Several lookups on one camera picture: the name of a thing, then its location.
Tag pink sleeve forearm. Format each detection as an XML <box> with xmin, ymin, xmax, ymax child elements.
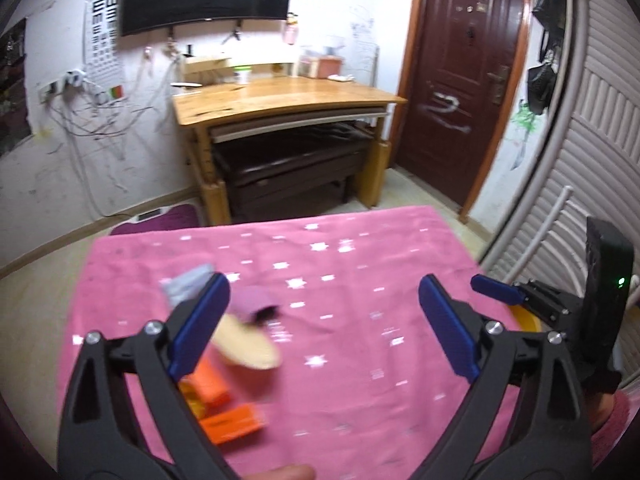
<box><xmin>591</xmin><ymin>390</ymin><xmax>630</xmax><ymax>467</ymax></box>

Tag person's right hand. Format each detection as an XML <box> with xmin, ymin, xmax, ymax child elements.
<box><xmin>585</xmin><ymin>393</ymin><xmax>615</xmax><ymax>434</ymax></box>

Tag person's left hand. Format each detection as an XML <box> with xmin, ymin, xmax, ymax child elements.
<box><xmin>244</xmin><ymin>464</ymin><xmax>317</xmax><ymax>480</ymax></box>

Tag white louvered cabinet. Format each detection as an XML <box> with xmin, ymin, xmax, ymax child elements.
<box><xmin>479</xmin><ymin>0</ymin><xmax>640</xmax><ymax>376</ymax></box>

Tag pink star tablecloth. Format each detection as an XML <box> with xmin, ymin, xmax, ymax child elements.
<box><xmin>58</xmin><ymin>206</ymin><xmax>516</xmax><ymax>479</ymax></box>

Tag purple floor mat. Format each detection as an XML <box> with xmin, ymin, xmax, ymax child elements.
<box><xmin>110</xmin><ymin>203</ymin><xmax>201</xmax><ymax>236</ymax></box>

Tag dark bench under desk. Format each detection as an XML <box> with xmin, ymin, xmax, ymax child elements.
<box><xmin>212</xmin><ymin>122</ymin><xmax>372</xmax><ymax>219</ymax></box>

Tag dark red door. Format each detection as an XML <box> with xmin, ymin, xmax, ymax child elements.
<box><xmin>390</xmin><ymin>0</ymin><xmax>530</xmax><ymax>221</ymax></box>

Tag wooden desk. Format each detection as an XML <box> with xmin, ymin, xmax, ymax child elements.
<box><xmin>171</xmin><ymin>77</ymin><xmax>406</xmax><ymax>226</ymax></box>

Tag white power strip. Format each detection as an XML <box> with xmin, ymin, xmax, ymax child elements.
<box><xmin>38</xmin><ymin>68</ymin><xmax>86</xmax><ymax>104</ymax></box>

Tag pink storage box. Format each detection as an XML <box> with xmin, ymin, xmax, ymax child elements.
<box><xmin>297</xmin><ymin>55</ymin><xmax>343</xmax><ymax>79</ymax></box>

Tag eye chart poster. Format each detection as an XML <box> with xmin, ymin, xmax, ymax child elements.
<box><xmin>84</xmin><ymin>0</ymin><xmax>124</xmax><ymax>106</ymax></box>

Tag black wall panel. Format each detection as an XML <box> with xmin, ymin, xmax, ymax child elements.
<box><xmin>0</xmin><ymin>18</ymin><xmax>32</xmax><ymax>156</ymax></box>

